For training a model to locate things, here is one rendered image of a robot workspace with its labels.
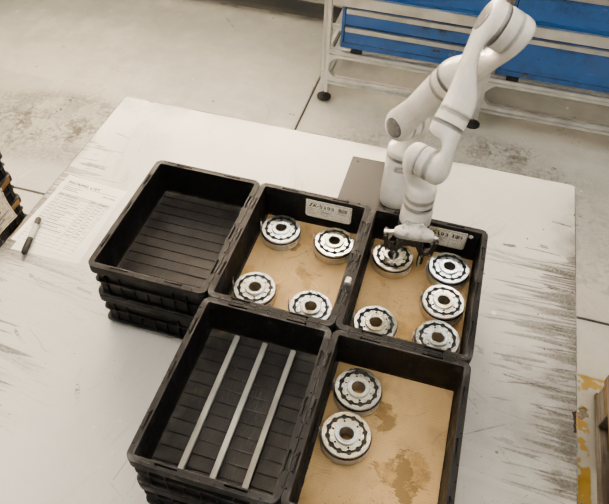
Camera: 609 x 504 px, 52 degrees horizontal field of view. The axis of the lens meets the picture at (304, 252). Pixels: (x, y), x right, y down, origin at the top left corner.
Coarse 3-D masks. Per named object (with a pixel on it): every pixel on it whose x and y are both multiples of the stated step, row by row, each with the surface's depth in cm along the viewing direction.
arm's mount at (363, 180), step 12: (348, 168) 199; (360, 168) 199; (372, 168) 199; (348, 180) 195; (360, 180) 195; (372, 180) 195; (348, 192) 191; (360, 192) 191; (372, 192) 192; (372, 204) 188
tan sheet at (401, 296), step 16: (416, 256) 164; (432, 256) 164; (368, 272) 160; (416, 272) 161; (368, 288) 157; (384, 288) 157; (400, 288) 157; (416, 288) 157; (464, 288) 158; (368, 304) 153; (384, 304) 154; (400, 304) 154; (416, 304) 154; (400, 320) 151; (416, 320) 151; (400, 336) 147
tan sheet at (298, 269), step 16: (304, 224) 171; (256, 240) 167; (304, 240) 167; (256, 256) 163; (272, 256) 163; (288, 256) 163; (304, 256) 163; (272, 272) 159; (288, 272) 160; (304, 272) 160; (320, 272) 160; (336, 272) 160; (288, 288) 156; (304, 288) 156; (320, 288) 156; (336, 288) 156
